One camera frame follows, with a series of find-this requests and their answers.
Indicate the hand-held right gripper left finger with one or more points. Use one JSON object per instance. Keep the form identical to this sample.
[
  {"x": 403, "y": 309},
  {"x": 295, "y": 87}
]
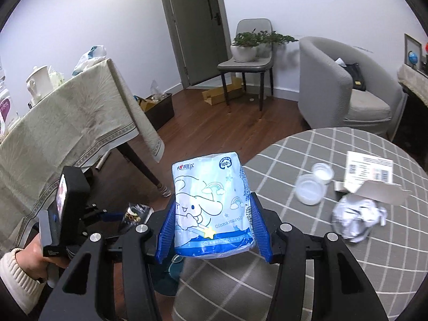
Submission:
[{"x": 165, "y": 237}]

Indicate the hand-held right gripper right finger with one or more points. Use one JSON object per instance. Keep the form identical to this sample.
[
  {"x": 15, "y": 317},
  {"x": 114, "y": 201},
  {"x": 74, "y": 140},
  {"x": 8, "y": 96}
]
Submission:
[{"x": 262, "y": 237}]

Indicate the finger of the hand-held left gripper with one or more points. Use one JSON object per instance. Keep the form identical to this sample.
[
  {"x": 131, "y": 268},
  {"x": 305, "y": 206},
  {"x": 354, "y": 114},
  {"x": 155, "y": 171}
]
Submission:
[{"x": 115, "y": 216}]

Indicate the dark plastic bag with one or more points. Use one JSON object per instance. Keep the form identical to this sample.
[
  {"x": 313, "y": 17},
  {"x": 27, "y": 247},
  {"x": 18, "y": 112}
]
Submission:
[{"x": 140, "y": 212}]

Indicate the blue cartoon tissue pack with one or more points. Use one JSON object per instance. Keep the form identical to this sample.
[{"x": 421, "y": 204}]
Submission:
[{"x": 207, "y": 207}]

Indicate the person's left hand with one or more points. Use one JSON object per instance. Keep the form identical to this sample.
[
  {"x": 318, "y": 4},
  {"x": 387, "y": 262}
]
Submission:
[{"x": 33, "y": 257}]

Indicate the dark wooden table leg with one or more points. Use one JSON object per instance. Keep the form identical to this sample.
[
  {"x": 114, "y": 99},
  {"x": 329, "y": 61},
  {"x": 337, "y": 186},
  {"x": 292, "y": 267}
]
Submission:
[{"x": 143, "y": 170}]

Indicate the beige tablecloth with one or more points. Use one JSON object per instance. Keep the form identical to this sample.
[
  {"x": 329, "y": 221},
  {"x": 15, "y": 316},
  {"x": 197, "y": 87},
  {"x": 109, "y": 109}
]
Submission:
[{"x": 67, "y": 123}]

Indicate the crumpled foil ball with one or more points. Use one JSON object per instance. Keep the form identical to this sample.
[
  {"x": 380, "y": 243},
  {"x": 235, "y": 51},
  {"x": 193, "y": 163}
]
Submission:
[{"x": 359, "y": 219}]

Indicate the black storage bin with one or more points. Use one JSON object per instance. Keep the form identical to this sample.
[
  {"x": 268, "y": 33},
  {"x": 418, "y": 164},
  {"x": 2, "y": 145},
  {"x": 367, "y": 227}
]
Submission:
[{"x": 162, "y": 112}]

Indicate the purple label bottle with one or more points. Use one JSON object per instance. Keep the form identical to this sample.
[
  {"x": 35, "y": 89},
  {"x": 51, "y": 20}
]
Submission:
[{"x": 3, "y": 107}]

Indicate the grey checkered tablecloth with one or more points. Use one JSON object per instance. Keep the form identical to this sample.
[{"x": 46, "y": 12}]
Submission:
[{"x": 384, "y": 240}]

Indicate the white pitcher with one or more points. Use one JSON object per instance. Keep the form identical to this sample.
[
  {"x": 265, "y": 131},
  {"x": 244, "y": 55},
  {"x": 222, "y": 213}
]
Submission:
[{"x": 38, "y": 82}]

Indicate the white cardboard box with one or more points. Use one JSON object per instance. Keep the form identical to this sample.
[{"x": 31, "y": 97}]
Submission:
[{"x": 367, "y": 170}]

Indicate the white plastic bag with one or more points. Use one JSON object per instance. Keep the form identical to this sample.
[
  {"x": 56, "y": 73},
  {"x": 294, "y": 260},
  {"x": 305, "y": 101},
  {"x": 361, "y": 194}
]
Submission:
[{"x": 90, "y": 57}]

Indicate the flat cardboard box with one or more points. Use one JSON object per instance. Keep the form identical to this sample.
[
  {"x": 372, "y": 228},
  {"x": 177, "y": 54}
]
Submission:
[{"x": 222, "y": 92}]

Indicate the grey armchair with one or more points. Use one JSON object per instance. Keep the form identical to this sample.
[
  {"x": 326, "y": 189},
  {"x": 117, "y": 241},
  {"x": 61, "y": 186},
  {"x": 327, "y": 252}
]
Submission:
[{"x": 327, "y": 83}]

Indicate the black bag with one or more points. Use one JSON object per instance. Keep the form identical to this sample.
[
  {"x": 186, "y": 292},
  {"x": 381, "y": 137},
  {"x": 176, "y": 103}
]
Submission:
[{"x": 356, "y": 77}]

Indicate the potted plant white pot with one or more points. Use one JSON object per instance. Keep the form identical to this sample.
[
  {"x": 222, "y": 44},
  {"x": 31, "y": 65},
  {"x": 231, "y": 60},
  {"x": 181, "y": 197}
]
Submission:
[{"x": 245, "y": 52}]

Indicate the grey door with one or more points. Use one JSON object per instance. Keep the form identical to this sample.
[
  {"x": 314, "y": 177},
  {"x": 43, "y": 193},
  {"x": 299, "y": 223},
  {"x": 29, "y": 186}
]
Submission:
[{"x": 197, "y": 33}]

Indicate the grey dining chair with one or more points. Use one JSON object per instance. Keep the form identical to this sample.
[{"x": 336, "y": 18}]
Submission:
[{"x": 252, "y": 26}]

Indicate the beige fringed desk cloth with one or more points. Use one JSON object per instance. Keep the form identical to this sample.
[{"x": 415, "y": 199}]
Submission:
[{"x": 414, "y": 80}]

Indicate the small blue globe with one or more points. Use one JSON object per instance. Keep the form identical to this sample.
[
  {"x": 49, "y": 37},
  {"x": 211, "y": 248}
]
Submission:
[{"x": 413, "y": 57}]

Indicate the picture frame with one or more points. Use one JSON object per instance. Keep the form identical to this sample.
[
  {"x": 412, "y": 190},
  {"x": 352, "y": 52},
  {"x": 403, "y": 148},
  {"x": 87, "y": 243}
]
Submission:
[{"x": 409, "y": 41}]

